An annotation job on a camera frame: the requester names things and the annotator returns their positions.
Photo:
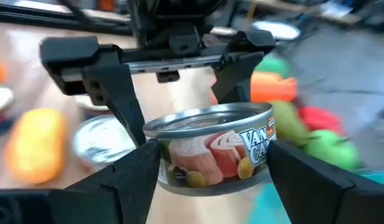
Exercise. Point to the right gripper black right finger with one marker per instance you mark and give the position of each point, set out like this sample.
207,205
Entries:
319,193

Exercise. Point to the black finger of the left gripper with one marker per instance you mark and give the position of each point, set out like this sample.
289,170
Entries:
235,81
114,87

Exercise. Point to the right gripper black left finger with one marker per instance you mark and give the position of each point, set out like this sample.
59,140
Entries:
117,193

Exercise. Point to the green apple toy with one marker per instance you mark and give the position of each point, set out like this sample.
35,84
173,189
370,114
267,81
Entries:
335,149

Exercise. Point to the tin can white nutrition label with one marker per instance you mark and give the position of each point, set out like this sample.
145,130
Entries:
101,140

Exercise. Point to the green pear toy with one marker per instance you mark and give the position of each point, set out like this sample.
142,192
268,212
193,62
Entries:
288,124

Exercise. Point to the Van Camp's tuna can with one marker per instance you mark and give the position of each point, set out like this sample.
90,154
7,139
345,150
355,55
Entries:
210,149

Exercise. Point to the red bell pepper toy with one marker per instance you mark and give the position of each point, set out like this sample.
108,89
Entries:
322,119

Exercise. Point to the blue Wild Planet tuna can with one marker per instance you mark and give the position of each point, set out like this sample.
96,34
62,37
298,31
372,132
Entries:
0,99

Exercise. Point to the teal plastic bin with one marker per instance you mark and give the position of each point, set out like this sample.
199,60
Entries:
272,205

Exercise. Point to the black metal table frame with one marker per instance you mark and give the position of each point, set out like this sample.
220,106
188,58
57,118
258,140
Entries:
54,21

